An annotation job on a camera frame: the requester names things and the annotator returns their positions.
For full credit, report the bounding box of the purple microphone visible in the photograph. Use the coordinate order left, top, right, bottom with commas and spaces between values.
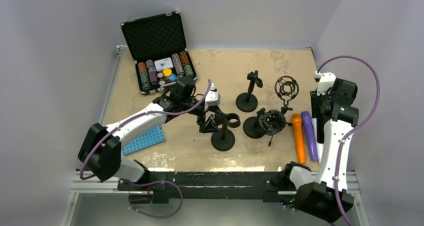
300, 111, 319, 162

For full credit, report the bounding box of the orange microphone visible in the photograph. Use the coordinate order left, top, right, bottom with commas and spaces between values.
290, 113, 306, 164

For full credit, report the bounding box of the black tripod shock mount stand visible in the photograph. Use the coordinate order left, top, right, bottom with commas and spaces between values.
267, 75, 299, 146

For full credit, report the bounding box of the black clip round base stand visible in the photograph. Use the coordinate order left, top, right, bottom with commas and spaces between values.
235, 70, 264, 113

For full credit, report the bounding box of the black shock mount round stand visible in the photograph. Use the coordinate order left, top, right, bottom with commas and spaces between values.
242, 108, 288, 139

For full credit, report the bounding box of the white microphone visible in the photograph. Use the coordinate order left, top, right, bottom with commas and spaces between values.
311, 118, 323, 164

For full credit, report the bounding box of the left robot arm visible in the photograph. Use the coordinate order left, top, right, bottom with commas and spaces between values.
77, 77, 230, 191

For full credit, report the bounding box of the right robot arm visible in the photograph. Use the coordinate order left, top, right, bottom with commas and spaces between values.
278, 78, 359, 223

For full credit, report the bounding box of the blue building baseplate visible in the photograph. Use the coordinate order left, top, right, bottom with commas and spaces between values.
122, 126, 166, 156

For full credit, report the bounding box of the yellow chip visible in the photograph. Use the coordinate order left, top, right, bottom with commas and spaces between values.
162, 68, 173, 77

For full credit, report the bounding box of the white card box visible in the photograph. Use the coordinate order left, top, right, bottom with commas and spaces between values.
153, 57, 174, 71

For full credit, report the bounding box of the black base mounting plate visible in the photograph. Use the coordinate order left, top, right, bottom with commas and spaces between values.
117, 171, 296, 204

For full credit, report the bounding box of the black poker chip case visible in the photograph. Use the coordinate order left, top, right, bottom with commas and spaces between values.
120, 11, 198, 96

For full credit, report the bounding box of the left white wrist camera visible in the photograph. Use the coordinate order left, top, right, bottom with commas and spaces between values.
204, 83, 221, 108

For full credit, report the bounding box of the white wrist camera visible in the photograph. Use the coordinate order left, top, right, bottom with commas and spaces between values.
314, 71, 336, 96
204, 83, 221, 108

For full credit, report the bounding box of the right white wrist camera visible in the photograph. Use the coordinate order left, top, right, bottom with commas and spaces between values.
314, 71, 336, 96

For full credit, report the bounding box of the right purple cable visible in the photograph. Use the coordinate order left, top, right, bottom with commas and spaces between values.
316, 55, 381, 226

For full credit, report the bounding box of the purple cable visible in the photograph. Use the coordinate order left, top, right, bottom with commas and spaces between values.
79, 79, 213, 186
316, 55, 381, 226

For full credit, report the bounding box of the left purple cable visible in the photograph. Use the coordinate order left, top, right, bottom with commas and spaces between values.
79, 79, 213, 186

